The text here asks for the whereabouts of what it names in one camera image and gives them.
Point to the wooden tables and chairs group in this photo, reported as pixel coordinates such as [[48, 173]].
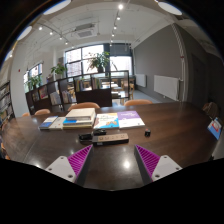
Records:
[[125, 88]]

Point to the thin white book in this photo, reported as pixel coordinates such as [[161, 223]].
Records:
[[58, 124]]

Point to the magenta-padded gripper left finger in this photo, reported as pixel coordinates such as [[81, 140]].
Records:
[[61, 168]]

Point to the orange padded chair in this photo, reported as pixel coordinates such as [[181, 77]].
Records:
[[83, 105], [42, 112], [26, 114], [137, 102]]

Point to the dark open shelf unit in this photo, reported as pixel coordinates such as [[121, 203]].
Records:
[[95, 96]]

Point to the tan book under stack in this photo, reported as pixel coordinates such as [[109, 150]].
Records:
[[76, 127]]

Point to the purple and white book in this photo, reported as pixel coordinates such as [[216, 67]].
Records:
[[130, 119]]

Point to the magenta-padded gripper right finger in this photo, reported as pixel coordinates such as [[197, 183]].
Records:
[[163, 168]]

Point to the white vertical wall pipe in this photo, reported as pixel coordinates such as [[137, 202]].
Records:
[[181, 66]]

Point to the small potted window plant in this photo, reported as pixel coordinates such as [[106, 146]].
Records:
[[35, 81]]

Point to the large white wall radiator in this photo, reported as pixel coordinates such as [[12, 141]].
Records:
[[166, 86]]

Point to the thick cream hardcover book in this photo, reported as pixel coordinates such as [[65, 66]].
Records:
[[80, 114]]

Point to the large potted green plant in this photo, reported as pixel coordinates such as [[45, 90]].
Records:
[[99, 60]]

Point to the brown wooden chair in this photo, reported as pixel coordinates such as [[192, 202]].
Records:
[[210, 109]]

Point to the ceiling spotlights group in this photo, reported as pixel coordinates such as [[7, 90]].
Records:
[[120, 6]]

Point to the wall bookshelf unit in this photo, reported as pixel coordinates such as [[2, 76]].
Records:
[[6, 106]]

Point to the thin blue book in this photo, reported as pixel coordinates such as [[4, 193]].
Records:
[[46, 123]]

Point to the small white wall radiator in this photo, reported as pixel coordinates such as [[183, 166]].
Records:
[[140, 80]]

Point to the colourful cartoon cover book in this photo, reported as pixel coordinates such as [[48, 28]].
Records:
[[106, 121]]

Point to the ceiling air conditioner unit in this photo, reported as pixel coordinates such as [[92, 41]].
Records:
[[86, 31]]

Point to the medium potted green plant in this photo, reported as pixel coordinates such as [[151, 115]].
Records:
[[59, 70]]

